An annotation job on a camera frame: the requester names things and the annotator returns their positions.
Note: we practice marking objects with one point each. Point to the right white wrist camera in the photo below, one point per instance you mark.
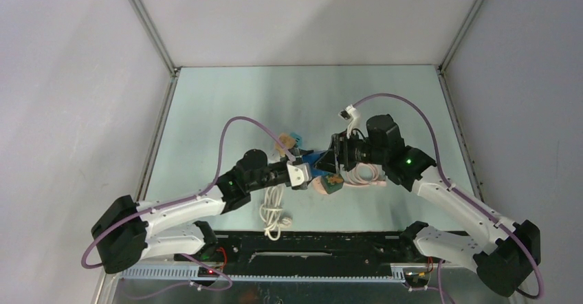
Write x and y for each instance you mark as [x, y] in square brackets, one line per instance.
[352, 116]

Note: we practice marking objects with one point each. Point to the dark green cube socket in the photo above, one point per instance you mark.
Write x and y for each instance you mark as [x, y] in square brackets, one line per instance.
[332, 183]

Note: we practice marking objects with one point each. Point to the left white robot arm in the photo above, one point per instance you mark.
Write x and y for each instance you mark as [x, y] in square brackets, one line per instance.
[129, 231]

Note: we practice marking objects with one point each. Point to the pink round power strip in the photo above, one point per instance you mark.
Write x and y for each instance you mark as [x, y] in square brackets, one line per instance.
[317, 185]

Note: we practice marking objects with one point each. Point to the teal power strip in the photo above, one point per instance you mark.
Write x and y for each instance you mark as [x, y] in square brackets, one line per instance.
[298, 140]

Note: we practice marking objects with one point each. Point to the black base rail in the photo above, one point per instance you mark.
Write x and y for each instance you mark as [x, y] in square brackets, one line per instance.
[312, 254]

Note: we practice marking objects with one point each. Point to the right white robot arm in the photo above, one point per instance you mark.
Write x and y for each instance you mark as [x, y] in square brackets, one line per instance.
[502, 252]

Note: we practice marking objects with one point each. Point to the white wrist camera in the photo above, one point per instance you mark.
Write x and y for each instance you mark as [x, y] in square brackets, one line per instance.
[352, 116]
[299, 175]

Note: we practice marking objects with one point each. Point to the beige cube adapter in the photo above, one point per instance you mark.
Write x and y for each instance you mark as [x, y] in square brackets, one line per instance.
[285, 142]

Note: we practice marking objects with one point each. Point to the blue cube socket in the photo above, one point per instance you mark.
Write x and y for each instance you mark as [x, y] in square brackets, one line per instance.
[312, 158]

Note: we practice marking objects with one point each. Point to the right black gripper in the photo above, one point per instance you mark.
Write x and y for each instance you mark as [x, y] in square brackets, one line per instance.
[340, 145]

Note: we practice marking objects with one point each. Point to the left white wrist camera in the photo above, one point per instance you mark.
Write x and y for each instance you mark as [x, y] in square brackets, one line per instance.
[299, 175]

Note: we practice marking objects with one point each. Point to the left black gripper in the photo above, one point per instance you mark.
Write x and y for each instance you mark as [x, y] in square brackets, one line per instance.
[297, 153]

